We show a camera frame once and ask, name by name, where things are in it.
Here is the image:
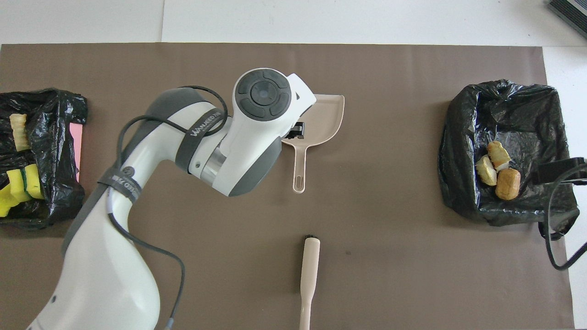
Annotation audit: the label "beige plastic dustpan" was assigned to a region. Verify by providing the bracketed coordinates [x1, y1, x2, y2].
[281, 94, 345, 194]

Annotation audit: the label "brown bread roll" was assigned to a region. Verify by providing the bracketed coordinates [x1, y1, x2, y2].
[495, 168, 521, 201]

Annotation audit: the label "striped croissant piece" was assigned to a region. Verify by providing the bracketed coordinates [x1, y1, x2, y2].
[487, 141, 512, 170]

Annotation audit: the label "pale bread piece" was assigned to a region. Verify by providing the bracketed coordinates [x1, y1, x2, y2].
[476, 155, 498, 187]

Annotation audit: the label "beige hand brush black bristles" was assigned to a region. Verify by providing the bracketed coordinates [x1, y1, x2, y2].
[299, 235, 321, 330]

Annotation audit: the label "yellow sponge piece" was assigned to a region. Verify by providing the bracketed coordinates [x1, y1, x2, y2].
[6, 169, 32, 203]
[0, 184, 20, 218]
[24, 164, 45, 200]

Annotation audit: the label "orange croissant piece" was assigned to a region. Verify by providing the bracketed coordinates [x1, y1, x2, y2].
[9, 113, 31, 152]

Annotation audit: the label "black plastic trash bag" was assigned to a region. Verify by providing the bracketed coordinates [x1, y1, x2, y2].
[437, 79, 581, 241]
[0, 88, 88, 231]

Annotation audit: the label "pink bin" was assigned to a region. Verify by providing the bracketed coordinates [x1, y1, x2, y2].
[70, 123, 83, 182]

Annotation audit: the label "brown paper table mat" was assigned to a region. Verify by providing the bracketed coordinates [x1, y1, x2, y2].
[0, 43, 575, 330]

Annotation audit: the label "dark ridged device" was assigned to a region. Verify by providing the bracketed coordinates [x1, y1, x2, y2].
[547, 0, 587, 39]

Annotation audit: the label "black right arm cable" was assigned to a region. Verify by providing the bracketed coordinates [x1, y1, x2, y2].
[541, 163, 587, 271]

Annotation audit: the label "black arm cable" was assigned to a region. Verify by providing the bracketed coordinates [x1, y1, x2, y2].
[106, 85, 229, 330]
[541, 163, 587, 271]

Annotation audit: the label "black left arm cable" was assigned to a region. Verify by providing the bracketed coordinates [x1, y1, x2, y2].
[106, 85, 229, 330]

